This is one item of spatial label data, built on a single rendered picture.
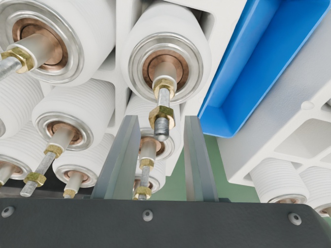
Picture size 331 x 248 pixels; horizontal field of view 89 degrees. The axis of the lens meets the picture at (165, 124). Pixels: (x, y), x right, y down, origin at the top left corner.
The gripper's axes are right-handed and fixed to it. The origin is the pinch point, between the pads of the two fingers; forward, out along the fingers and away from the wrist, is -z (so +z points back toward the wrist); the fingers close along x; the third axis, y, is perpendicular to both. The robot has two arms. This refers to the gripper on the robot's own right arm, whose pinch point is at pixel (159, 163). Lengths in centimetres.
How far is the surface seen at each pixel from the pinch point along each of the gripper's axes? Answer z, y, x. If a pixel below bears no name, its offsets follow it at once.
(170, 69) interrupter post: -9.6, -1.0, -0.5
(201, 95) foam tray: -18.1, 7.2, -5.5
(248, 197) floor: -36, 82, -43
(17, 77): -17.0, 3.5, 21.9
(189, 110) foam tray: -18.1, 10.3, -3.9
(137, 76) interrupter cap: -10.8, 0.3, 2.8
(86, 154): -13.0, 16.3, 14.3
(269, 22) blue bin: -35.7, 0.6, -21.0
